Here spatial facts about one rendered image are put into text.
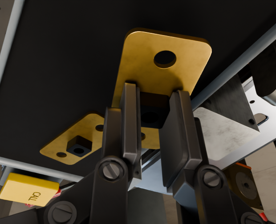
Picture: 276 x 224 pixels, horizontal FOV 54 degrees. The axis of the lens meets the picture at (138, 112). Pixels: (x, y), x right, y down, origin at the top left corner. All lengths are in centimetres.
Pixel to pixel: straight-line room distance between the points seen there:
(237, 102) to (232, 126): 4
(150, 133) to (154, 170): 49
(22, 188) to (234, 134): 26
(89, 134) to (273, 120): 39
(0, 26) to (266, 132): 66
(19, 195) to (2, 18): 49
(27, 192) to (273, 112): 41
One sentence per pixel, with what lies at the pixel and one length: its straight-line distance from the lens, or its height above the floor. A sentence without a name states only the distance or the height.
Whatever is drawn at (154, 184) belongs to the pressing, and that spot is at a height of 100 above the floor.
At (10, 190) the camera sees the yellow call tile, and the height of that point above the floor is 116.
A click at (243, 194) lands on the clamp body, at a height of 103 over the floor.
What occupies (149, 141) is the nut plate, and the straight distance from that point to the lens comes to 17.
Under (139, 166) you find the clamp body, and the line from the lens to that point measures 56.
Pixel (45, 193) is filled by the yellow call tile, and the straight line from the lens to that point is 37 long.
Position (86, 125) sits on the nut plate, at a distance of 23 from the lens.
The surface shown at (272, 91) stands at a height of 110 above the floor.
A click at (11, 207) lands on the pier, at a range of 245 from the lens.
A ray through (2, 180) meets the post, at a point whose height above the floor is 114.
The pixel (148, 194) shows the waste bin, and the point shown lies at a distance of 297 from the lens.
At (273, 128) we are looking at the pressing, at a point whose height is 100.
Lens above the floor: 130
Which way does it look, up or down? 40 degrees down
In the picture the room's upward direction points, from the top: 179 degrees clockwise
